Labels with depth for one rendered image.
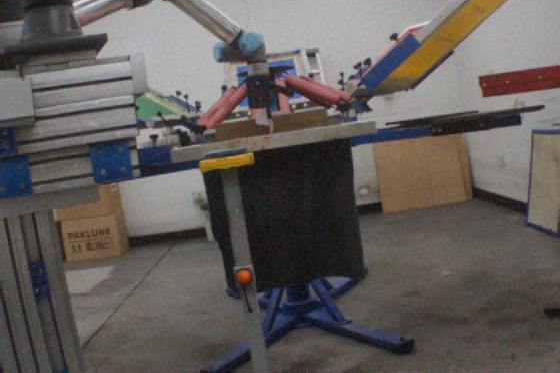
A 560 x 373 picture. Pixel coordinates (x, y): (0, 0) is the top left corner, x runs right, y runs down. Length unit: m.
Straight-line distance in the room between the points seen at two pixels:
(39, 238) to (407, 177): 5.28
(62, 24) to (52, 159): 0.29
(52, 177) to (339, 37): 5.42
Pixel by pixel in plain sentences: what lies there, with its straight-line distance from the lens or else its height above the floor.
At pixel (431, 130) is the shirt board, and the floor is 0.90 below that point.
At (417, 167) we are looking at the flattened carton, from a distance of 6.57.
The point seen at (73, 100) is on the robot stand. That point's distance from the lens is 1.35.
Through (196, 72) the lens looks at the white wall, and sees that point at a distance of 6.57.
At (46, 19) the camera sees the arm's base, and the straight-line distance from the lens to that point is 1.38.
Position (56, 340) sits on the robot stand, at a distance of 1.65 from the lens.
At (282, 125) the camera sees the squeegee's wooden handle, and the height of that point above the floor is 1.01.
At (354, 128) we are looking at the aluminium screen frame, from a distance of 1.77.
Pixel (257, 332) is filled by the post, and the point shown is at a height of 0.49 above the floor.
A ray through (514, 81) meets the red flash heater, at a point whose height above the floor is 1.06.
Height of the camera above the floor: 1.00
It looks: 3 degrees down
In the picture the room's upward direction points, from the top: 8 degrees counter-clockwise
